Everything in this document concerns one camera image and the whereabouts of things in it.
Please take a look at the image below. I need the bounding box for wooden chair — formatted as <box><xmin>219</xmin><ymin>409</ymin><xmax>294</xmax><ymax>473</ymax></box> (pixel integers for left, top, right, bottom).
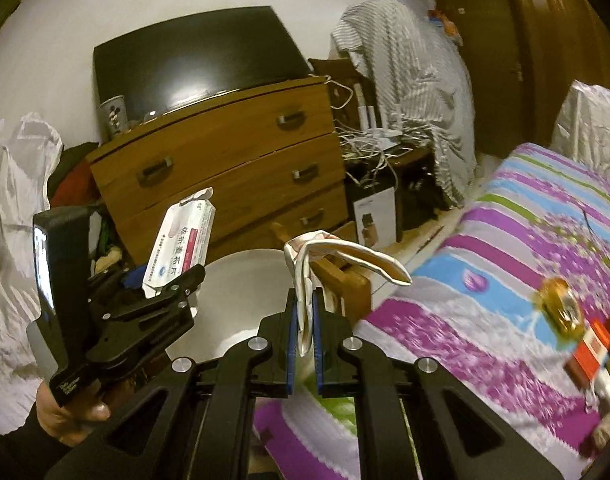
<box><xmin>309</xmin><ymin>57</ymin><xmax>368</xmax><ymax>111</ymax></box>

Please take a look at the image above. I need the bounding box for red cloth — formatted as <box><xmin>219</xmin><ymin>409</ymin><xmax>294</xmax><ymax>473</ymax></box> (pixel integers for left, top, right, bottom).
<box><xmin>50</xmin><ymin>160</ymin><xmax>99</xmax><ymax>209</ymax></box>

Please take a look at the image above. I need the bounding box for person's left hand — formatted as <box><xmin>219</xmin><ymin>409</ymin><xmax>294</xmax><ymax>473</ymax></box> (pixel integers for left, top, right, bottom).
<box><xmin>35</xmin><ymin>379</ymin><xmax>112</xmax><ymax>447</ymax></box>

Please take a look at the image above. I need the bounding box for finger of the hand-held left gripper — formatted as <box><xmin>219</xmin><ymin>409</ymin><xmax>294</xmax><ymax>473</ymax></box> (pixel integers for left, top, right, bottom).
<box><xmin>88</xmin><ymin>259</ymin><xmax>148</xmax><ymax>293</ymax></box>
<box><xmin>98</xmin><ymin>264</ymin><xmax>207</xmax><ymax>322</ymax></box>

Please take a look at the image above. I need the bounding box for black flat television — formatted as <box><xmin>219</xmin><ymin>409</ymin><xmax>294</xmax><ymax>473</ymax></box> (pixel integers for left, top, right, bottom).
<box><xmin>92</xmin><ymin>6</ymin><xmax>313</xmax><ymax>147</ymax></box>

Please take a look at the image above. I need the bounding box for yellow clear plastic wrapper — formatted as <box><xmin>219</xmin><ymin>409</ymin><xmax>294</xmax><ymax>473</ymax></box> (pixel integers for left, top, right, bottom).
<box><xmin>537</xmin><ymin>277</ymin><xmax>586</xmax><ymax>339</ymax></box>

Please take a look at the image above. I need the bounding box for wooden chest of drawers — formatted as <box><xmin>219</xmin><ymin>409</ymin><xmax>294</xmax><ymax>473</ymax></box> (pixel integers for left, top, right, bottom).
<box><xmin>85</xmin><ymin>76</ymin><xmax>362</xmax><ymax>267</ymax></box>

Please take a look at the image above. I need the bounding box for red cardboard box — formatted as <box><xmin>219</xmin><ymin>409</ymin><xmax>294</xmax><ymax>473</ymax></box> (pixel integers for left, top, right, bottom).
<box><xmin>565</xmin><ymin>332</ymin><xmax>610</xmax><ymax>391</ymax></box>

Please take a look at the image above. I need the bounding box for floral striped bed sheet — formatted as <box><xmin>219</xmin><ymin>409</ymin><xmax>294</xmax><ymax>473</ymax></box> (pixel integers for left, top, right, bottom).
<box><xmin>252</xmin><ymin>142</ymin><xmax>610</xmax><ymax>466</ymax></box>

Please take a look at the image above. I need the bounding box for colourful hanging ornament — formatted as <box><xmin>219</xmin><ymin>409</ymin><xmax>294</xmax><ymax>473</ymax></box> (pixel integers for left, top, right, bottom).
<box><xmin>427</xmin><ymin>9</ymin><xmax>462</xmax><ymax>44</ymax></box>

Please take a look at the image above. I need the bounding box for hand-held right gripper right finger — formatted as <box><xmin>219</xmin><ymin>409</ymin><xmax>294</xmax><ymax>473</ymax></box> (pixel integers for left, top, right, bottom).
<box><xmin>312</xmin><ymin>290</ymin><xmax>566</xmax><ymax>480</ymax></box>

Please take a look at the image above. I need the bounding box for white router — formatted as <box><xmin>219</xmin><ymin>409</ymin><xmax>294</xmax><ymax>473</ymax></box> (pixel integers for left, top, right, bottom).
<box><xmin>354</xmin><ymin>85</ymin><xmax>402</xmax><ymax>147</ymax></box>

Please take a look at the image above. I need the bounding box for white round bin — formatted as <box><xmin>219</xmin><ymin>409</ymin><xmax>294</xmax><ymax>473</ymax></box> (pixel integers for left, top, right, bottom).
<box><xmin>165</xmin><ymin>249</ymin><xmax>298</xmax><ymax>362</ymax></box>

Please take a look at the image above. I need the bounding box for white cardboard box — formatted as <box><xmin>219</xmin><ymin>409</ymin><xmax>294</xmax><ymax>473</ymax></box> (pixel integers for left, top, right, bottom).
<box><xmin>352</xmin><ymin>185</ymin><xmax>399</xmax><ymax>249</ymax></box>

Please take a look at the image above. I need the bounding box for dark wooden door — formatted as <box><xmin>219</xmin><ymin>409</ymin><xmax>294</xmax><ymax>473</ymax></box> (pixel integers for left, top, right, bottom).
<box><xmin>425</xmin><ymin>0</ymin><xmax>526</xmax><ymax>158</ymax></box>

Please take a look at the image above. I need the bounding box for spotted paper cup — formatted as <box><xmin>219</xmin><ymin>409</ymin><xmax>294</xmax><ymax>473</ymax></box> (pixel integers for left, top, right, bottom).
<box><xmin>99</xmin><ymin>94</ymin><xmax>131</xmax><ymax>136</ymax></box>

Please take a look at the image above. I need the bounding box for wooden bed post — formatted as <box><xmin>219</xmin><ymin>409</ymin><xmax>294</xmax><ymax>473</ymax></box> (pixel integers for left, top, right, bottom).
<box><xmin>272</xmin><ymin>220</ymin><xmax>373</xmax><ymax>322</ymax></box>

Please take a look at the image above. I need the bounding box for crumpled white tissue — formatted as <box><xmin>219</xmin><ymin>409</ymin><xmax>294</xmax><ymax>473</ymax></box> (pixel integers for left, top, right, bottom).
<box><xmin>587</xmin><ymin>370</ymin><xmax>610</xmax><ymax>412</ymax></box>

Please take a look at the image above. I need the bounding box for wet wipes packet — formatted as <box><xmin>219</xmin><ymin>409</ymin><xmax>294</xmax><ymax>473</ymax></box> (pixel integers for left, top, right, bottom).
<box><xmin>142</xmin><ymin>187</ymin><xmax>217</xmax><ymax>302</ymax></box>

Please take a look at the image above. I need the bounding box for white wrapper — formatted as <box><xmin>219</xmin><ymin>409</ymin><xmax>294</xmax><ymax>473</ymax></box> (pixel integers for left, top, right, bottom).
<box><xmin>283</xmin><ymin>230</ymin><xmax>412</xmax><ymax>358</ymax></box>

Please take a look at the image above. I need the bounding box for tangle of white cables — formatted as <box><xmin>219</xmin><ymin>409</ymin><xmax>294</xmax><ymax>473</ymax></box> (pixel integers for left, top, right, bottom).
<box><xmin>327</xmin><ymin>76</ymin><xmax>436</xmax><ymax>188</ymax></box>

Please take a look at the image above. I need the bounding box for grey striped cloth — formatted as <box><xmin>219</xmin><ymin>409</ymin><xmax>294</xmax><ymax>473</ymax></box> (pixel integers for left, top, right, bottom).
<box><xmin>331</xmin><ymin>0</ymin><xmax>478</xmax><ymax>207</ymax></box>

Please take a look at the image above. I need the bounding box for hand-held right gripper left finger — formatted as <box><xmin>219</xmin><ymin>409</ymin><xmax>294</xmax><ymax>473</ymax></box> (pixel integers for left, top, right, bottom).
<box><xmin>45</xmin><ymin>287</ymin><xmax>302</xmax><ymax>480</ymax></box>

